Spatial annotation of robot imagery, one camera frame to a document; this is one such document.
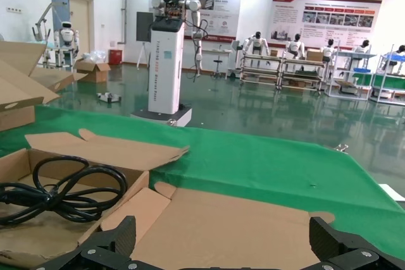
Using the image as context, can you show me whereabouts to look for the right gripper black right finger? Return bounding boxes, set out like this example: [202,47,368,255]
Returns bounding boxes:
[309,216,405,270]

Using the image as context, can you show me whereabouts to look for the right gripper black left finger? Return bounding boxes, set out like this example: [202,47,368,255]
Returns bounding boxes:
[31,215,137,270]

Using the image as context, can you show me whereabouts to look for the black power cable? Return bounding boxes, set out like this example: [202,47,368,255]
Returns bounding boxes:
[0,155,128,225]

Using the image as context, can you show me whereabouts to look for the cardboard box with dented rim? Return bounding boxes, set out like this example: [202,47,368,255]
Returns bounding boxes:
[0,128,190,260]

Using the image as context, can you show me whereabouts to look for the cardboard box round side hole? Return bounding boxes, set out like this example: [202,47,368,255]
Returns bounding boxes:
[100,182,336,270]

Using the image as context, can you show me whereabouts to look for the large open cardboard box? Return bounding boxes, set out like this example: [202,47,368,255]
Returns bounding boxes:
[0,40,61,132]

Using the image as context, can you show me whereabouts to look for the closed cardboard box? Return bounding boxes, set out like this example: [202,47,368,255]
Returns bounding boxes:
[306,48,325,63]

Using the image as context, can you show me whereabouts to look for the green table cloth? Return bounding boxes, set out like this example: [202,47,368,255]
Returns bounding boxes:
[0,104,405,245]

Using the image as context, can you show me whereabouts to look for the grey floor gadget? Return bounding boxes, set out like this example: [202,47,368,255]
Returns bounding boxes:
[96,92,123,105]

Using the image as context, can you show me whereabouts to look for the open carton on floor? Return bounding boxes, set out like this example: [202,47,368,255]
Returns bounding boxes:
[74,59,111,83]

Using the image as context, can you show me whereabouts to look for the white shelf with green panel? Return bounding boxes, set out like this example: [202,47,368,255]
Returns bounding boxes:
[369,54,405,106]

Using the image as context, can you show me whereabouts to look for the clear plastic bags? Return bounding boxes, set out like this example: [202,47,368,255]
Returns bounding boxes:
[80,49,109,64]

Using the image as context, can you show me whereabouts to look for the white metal shelf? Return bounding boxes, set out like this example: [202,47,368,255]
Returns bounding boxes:
[325,50,377,102]

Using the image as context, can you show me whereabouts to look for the white humanoid robot black head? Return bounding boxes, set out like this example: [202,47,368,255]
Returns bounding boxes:
[381,44,405,73]
[321,39,337,62]
[242,31,271,59]
[353,39,378,58]
[285,33,306,59]

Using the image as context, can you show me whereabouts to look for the black stool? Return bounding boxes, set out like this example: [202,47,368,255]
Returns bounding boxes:
[211,51,224,78]

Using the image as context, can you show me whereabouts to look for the small white humanoid robot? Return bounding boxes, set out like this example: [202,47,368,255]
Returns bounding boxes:
[53,21,80,62]

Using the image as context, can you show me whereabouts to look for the dark screen on stand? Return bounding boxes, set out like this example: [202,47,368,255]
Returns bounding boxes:
[135,11,155,69]

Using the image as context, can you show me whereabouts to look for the beige door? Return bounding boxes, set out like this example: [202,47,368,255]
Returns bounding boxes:
[50,0,95,58]

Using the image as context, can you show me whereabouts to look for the wooden pipe frame rack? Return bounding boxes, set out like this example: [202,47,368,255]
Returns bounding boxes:
[239,52,285,90]
[280,56,327,95]

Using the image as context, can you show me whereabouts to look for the white pipe frame rack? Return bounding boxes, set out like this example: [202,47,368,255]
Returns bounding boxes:
[42,45,80,71]

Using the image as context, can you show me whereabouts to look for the wide wall poster with photos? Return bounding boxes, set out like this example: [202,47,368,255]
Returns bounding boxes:
[271,0,383,44]

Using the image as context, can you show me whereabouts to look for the wall poster with red header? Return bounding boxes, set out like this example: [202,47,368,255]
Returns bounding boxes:
[148,0,242,42]

